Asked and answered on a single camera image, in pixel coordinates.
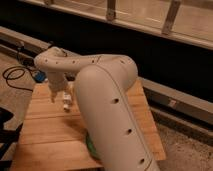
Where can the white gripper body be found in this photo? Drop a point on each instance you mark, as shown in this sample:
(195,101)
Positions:
(57,82)

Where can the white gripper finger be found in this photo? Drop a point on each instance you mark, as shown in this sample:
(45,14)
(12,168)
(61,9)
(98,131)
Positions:
(71,89)
(53,96)

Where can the small white bottle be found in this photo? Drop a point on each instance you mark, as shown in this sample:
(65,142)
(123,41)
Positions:
(67,101)

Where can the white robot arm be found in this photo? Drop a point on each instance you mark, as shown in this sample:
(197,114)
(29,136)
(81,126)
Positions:
(99,83)

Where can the green ceramic bowl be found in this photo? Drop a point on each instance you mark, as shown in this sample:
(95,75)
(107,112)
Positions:
(91,147)

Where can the blue box on floor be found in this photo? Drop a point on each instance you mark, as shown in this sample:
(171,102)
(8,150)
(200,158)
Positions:
(40,77)

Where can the wooden board table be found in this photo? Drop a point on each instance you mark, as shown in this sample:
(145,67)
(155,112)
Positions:
(52,139)

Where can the black stand at left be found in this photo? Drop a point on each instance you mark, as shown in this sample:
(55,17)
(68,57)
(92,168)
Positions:
(7,137)

